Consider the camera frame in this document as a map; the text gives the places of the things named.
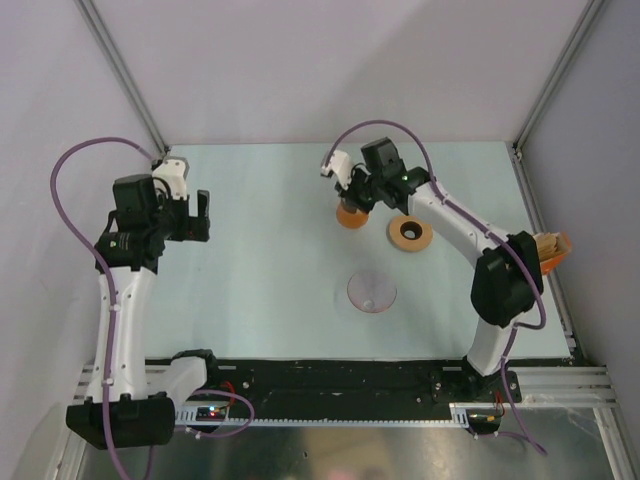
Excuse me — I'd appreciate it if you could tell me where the stack of paper filters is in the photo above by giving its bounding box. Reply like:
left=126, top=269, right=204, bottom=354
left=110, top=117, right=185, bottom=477
left=507, top=231, right=571, bottom=275

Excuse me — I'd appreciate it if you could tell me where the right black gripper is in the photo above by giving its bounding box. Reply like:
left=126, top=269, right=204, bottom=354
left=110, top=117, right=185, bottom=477
left=335, top=165, right=384, bottom=216

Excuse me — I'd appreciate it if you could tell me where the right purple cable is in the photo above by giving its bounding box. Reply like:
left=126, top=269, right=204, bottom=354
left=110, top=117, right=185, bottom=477
left=324, top=119, right=549, bottom=456

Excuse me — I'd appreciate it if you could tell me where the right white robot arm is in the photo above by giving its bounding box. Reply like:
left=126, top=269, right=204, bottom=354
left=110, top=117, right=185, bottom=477
left=322, top=138, right=544, bottom=401

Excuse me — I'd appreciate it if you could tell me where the left aluminium frame post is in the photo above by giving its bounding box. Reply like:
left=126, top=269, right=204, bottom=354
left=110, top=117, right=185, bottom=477
left=73, top=0, right=170, bottom=154

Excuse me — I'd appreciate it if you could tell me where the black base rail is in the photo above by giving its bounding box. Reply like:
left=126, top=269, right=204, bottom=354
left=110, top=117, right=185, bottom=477
left=190, top=359, right=522, bottom=420

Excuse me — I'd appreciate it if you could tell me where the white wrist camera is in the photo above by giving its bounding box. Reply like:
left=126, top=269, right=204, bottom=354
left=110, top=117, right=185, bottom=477
left=152, top=156, right=189, bottom=200
left=320, top=150, right=354, bottom=190

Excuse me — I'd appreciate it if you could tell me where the orange filter holder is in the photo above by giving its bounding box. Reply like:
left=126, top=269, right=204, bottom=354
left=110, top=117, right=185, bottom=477
left=534, top=232, right=572, bottom=275

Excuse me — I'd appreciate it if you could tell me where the aluminium frame post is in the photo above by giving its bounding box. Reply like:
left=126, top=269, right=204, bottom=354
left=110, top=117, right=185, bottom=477
left=511, top=0, right=610, bottom=154
left=73, top=0, right=170, bottom=154

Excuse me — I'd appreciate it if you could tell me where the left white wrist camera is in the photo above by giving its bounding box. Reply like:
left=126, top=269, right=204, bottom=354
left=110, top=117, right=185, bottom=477
left=152, top=156, right=189, bottom=200

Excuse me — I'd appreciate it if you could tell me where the white slotted cable duct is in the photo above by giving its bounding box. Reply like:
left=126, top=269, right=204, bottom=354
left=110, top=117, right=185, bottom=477
left=175, top=403, right=497, bottom=430

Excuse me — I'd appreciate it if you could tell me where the clear glass dripper cone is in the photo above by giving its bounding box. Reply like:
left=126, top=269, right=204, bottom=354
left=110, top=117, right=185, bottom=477
left=347, top=270, right=397, bottom=314

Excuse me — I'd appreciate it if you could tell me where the orange glass carafe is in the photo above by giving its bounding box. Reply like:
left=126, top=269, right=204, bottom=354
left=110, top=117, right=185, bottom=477
left=336, top=200, right=369, bottom=230

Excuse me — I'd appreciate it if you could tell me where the wooden dripper ring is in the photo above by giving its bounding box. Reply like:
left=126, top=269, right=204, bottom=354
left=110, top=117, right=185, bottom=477
left=388, top=214, right=434, bottom=254

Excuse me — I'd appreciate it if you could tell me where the right aluminium frame post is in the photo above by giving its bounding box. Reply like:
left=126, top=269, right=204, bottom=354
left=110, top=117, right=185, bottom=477
left=511, top=0, right=610, bottom=154

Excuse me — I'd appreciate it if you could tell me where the purple cable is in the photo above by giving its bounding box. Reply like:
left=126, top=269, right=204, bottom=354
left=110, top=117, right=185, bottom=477
left=50, top=136, right=256, bottom=466
left=324, top=119, right=549, bottom=456

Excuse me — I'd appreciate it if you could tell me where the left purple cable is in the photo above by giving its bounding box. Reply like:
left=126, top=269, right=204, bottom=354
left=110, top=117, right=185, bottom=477
left=50, top=136, right=256, bottom=466

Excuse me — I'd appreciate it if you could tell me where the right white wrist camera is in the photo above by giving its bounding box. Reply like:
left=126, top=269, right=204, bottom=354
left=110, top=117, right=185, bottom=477
left=320, top=150, right=354, bottom=190

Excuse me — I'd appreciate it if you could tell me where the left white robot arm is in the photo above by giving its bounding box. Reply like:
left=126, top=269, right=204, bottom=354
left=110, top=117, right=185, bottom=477
left=66, top=173, right=222, bottom=450

